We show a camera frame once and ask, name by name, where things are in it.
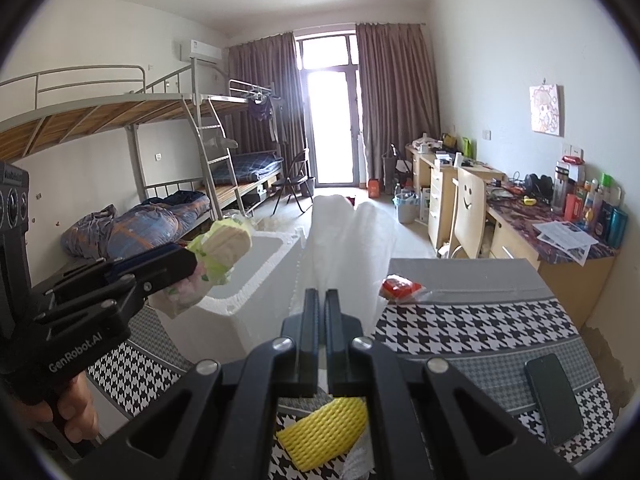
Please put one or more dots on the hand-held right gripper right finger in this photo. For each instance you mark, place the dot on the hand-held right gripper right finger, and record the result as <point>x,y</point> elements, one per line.
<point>345,360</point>

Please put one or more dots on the wooden desk with drawers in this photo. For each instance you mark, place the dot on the wooden desk with drawers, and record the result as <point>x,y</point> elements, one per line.
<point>440,195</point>

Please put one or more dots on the blue plaid quilt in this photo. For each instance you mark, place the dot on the blue plaid quilt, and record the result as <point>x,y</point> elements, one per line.
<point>140,225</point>

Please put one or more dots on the black folding chair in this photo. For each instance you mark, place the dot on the black folding chair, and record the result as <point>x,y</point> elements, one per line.
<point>295,180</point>

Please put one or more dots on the pink cartoon wall poster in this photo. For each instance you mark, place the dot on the pink cartoon wall poster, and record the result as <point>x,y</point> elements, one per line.
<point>546,110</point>

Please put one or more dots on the grey trash bin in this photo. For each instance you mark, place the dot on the grey trash bin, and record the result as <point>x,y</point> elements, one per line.
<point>406,210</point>

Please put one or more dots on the grey metal bunk bed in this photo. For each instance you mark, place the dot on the grey metal bunk bed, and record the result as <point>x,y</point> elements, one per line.
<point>100,110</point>
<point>240,87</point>

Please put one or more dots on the yellow foam net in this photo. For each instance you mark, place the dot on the yellow foam net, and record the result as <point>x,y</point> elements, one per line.
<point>320,430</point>

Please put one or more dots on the green paper bag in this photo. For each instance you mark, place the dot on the green paper bag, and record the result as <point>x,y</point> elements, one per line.
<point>467,147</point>

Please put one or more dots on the white air conditioner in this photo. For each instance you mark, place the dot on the white air conditioner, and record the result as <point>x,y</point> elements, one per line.
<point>200,50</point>

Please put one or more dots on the blue plaid mattress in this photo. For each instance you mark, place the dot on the blue plaid mattress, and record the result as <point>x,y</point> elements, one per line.
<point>250,166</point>

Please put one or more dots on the black smartphone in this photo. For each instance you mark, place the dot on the black smartphone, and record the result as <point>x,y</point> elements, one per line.
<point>552,400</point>

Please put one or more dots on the glass balcony door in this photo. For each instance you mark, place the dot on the glass balcony door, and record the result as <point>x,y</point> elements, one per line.
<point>330,120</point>

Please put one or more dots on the white foam box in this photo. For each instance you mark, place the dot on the white foam box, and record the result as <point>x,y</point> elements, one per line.
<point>260,320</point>

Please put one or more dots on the green plastic-wrapped bun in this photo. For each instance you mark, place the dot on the green plastic-wrapped bun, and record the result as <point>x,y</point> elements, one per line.
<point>227,247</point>

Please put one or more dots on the houndstooth tablecloth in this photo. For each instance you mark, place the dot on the houndstooth tablecloth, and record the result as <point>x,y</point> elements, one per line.
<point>475,325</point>

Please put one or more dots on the black headphones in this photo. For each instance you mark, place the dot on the black headphones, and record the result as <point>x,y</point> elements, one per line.
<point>539,185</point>

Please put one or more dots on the row of toiletry bottles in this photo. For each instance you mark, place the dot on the row of toiletry bottles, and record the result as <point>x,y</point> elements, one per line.
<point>600,210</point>

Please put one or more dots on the orange floor container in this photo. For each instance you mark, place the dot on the orange floor container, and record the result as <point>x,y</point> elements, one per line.
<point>375,188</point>

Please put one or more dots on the wooden smiley chair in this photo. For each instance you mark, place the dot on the wooden smiley chair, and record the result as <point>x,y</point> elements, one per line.
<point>470,210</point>

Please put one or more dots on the printed paper sheets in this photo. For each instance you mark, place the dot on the printed paper sheets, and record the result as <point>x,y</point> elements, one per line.
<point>565,240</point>

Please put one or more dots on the wooden desk with patterned cover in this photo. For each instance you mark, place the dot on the wooden desk with patterned cover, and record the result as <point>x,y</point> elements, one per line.
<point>560,285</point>

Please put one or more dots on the brown curtain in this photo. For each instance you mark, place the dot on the brown curtain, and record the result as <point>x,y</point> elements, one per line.
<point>260,60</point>
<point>400,110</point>

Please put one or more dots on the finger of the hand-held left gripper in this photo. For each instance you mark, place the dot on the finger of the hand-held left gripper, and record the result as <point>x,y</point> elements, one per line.
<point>120,269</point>
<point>165,267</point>

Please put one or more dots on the dark hanging clothes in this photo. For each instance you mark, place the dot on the dark hanging clothes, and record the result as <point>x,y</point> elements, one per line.
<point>261,109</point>

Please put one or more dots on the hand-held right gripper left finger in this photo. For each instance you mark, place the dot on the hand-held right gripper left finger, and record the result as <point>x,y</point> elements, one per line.
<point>306,355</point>

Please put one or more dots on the person's left hand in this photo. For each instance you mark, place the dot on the person's left hand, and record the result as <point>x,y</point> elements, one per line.
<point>77,410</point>

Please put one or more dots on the red snack packet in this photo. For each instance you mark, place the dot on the red snack packet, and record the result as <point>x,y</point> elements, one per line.
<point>397,287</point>

